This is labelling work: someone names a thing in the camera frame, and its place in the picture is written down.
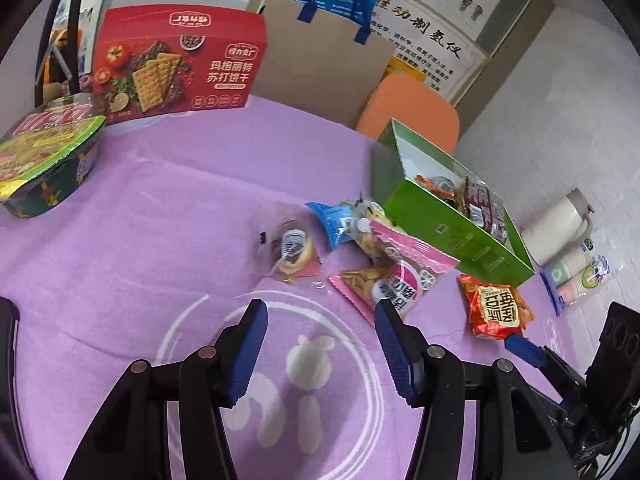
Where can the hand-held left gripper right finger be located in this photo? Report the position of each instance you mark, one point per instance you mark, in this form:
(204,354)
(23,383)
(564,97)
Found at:
(395,360)

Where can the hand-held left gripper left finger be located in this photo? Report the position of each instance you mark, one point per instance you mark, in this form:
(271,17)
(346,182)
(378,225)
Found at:
(250,355)

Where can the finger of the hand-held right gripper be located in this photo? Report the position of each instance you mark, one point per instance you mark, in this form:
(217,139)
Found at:
(525,347)

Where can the red crispy snack packet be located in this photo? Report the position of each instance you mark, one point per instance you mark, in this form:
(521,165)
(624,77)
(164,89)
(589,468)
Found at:
(492,310)

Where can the pink snack packet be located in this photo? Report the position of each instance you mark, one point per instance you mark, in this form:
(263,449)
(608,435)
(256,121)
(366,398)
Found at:
(415,260)

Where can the round cake clear packet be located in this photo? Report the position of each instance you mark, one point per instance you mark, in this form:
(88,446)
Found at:
(292,255)

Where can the clear packet of pale chips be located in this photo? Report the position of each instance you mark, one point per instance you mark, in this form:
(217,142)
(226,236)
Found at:
(372,245)

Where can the green cardboard box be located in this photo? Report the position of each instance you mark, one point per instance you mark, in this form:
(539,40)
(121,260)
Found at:
(450,240)

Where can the dark brown snack packet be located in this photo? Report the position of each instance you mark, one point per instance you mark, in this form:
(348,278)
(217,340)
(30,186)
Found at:
(485,210)

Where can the blue and green snack packet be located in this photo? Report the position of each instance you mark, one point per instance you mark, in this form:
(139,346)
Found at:
(325,220)

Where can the small clear orange packet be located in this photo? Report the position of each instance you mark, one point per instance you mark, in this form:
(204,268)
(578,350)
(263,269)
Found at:
(435,185)

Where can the pack of paper cups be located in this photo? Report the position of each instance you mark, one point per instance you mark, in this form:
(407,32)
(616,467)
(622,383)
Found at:
(575,275)

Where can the white thermos jug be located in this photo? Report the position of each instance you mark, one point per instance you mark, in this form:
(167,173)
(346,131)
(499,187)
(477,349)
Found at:
(550,235)

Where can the purple printed tablecloth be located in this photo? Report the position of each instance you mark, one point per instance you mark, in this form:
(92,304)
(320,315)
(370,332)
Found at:
(175,210)

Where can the orange chair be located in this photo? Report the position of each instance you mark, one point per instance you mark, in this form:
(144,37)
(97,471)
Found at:
(415,110)

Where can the green instant noodle bowl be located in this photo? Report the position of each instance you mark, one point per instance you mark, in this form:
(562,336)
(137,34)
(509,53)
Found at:
(45,150)

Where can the yellow bag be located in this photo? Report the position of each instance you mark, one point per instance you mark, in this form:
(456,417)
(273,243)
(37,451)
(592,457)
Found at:
(402,67)

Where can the brown paper bag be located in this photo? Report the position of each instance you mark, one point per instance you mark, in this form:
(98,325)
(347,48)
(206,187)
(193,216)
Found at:
(310,60)

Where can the red cracker box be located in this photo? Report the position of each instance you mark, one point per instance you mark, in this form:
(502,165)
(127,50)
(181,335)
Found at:
(200,35)

